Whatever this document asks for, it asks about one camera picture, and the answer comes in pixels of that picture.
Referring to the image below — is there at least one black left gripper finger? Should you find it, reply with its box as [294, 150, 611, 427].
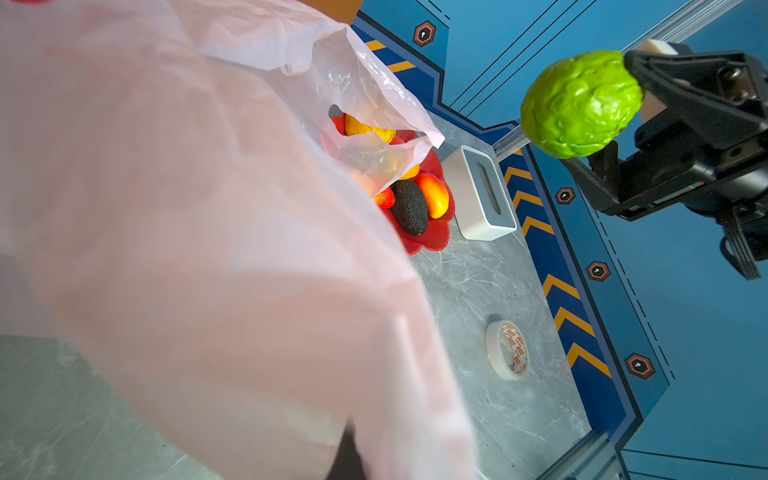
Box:
[326, 423, 366, 480]

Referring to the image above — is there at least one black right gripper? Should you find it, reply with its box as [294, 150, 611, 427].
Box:
[561, 51, 767, 219]

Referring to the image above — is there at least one green bumpy fruit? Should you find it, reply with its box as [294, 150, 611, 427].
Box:
[520, 50, 645, 159]

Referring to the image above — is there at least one yellow lemon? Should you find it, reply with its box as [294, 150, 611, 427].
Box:
[344, 114, 397, 144]

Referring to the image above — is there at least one pink plastic bag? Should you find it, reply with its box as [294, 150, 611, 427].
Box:
[1, 1, 479, 479]

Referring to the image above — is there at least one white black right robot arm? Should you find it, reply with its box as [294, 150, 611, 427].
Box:
[563, 51, 767, 280]

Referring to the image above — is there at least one white grey tissue box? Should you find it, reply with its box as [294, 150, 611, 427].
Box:
[441, 145, 518, 241]

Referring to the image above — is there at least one white tape roll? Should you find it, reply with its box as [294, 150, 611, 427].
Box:
[485, 320, 529, 381]

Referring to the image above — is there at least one yellow red mango rear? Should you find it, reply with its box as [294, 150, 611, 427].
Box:
[414, 173, 450, 219]

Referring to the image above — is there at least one red flower-shaped bowl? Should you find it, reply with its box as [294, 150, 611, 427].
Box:
[326, 113, 456, 256]

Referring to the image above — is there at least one dark avocado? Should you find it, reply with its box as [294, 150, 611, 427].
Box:
[390, 180, 429, 237]

